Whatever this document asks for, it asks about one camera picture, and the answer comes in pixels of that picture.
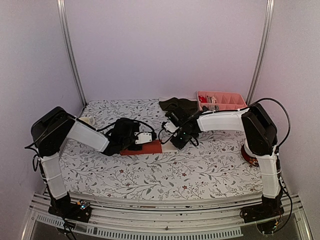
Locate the dark olive cloth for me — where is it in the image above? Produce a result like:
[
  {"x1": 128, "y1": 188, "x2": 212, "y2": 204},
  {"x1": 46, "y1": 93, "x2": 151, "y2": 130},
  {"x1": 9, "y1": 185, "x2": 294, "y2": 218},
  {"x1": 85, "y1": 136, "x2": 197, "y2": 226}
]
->
[{"x1": 158, "y1": 97, "x2": 199, "y2": 115}]

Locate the aluminium frame post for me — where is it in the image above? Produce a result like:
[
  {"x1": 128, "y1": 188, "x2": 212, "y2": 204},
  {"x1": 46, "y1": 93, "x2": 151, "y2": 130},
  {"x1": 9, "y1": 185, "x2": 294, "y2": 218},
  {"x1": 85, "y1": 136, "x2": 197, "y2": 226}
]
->
[
  {"x1": 246, "y1": 0, "x2": 275, "y2": 105},
  {"x1": 56, "y1": 0, "x2": 88, "y2": 108}
]

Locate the robot arm white sleeve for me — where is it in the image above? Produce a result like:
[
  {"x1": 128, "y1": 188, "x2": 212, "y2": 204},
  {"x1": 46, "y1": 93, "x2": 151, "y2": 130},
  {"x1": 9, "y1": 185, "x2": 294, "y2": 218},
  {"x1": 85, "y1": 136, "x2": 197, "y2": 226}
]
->
[
  {"x1": 196, "y1": 102, "x2": 285, "y2": 224},
  {"x1": 30, "y1": 106, "x2": 111, "y2": 223}
]

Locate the left robot arm white sleeve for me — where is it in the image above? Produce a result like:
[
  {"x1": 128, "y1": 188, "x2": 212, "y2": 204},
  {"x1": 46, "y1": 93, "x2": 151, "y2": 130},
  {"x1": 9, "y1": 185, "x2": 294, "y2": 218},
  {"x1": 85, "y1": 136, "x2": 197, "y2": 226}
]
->
[{"x1": 30, "y1": 106, "x2": 111, "y2": 223}]

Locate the floral patterned table mat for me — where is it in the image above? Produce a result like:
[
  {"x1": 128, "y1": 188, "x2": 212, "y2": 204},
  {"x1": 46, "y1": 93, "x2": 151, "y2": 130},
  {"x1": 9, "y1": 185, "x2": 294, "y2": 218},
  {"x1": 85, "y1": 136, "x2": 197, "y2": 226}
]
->
[{"x1": 49, "y1": 98, "x2": 266, "y2": 201}]

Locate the right robot arm white sleeve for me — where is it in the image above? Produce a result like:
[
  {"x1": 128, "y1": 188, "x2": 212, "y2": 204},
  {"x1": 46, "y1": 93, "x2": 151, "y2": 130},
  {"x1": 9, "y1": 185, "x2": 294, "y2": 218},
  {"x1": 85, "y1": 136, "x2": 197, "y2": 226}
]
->
[{"x1": 196, "y1": 102, "x2": 285, "y2": 224}]

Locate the pink divided organizer tray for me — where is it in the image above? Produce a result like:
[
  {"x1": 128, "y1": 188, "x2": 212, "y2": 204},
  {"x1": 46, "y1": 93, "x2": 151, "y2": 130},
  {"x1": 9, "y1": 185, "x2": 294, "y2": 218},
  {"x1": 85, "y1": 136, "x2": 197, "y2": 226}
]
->
[{"x1": 196, "y1": 91, "x2": 247, "y2": 111}]

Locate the cream ceramic cup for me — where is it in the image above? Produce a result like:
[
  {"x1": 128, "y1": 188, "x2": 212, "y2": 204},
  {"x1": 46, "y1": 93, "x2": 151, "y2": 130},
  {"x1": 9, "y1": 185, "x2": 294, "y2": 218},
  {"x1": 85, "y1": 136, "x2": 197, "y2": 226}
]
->
[{"x1": 79, "y1": 116, "x2": 96, "y2": 127}]

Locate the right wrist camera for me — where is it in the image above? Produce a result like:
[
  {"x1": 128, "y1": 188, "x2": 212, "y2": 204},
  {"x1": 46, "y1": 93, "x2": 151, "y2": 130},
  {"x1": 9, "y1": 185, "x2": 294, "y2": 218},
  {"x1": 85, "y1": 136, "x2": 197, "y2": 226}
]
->
[{"x1": 165, "y1": 106, "x2": 192, "y2": 127}]

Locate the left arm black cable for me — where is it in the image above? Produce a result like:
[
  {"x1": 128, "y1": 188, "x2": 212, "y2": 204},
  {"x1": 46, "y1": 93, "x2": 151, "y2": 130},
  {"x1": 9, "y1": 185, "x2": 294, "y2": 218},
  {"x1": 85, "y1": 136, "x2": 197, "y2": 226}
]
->
[{"x1": 23, "y1": 119, "x2": 157, "y2": 176}]

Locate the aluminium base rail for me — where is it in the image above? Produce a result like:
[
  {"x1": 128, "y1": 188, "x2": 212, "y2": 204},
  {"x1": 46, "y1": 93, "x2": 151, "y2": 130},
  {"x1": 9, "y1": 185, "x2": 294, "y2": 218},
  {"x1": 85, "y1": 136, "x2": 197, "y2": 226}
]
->
[{"x1": 20, "y1": 192, "x2": 313, "y2": 240}]

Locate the red underwear white waistband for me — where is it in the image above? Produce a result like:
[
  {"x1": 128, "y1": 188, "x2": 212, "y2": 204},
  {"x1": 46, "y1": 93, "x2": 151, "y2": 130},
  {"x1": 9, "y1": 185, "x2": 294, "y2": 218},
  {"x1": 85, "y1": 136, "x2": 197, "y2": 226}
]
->
[{"x1": 120, "y1": 140, "x2": 178, "y2": 156}]

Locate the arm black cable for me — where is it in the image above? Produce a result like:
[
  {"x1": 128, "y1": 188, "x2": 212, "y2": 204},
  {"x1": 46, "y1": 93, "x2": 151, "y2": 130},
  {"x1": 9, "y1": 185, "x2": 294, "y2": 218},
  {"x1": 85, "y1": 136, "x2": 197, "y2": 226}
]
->
[
  {"x1": 23, "y1": 119, "x2": 157, "y2": 176},
  {"x1": 249, "y1": 97, "x2": 292, "y2": 153}
]

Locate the right aluminium frame post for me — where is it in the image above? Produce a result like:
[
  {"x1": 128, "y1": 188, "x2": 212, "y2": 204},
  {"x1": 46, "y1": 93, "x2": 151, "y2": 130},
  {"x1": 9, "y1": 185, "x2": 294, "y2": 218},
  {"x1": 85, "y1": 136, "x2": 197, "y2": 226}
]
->
[{"x1": 246, "y1": 0, "x2": 275, "y2": 105}]

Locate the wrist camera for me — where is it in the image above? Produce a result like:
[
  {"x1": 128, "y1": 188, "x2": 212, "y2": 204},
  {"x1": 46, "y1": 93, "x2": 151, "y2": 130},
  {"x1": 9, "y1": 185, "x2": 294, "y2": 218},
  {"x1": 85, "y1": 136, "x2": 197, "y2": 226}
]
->
[
  {"x1": 165, "y1": 106, "x2": 192, "y2": 127},
  {"x1": 112, "y1": 118, "x2": 140, "y2": 141}
]

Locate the left aluminium frame post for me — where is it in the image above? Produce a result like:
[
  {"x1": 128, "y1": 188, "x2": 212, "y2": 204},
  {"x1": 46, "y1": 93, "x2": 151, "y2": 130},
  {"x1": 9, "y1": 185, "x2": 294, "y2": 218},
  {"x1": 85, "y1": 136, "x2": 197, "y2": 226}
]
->
[{"x1": 56, "y1": 0, "x2": 88, "y2": 108}]

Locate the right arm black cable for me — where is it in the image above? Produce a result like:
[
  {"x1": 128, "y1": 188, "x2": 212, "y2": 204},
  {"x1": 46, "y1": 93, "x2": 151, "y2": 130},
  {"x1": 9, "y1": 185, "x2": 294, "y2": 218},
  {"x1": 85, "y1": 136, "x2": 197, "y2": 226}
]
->
[{"x1": 249, "y1": 97, "x2": 292, "y2": 153}]

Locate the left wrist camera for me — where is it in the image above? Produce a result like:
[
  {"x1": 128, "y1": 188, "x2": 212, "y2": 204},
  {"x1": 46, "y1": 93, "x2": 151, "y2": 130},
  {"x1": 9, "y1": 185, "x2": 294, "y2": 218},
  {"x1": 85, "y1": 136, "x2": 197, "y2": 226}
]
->
[{"x1": 112, "y1": 118, "x2": 140, "y2": 141}]

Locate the red floral saucer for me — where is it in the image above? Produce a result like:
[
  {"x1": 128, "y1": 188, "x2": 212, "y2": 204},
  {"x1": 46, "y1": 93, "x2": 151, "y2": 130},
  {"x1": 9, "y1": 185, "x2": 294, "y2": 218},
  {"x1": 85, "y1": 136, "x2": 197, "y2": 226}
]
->
[{"x1": 241, "y1": 145, "x2": 259, "y2": 167}]

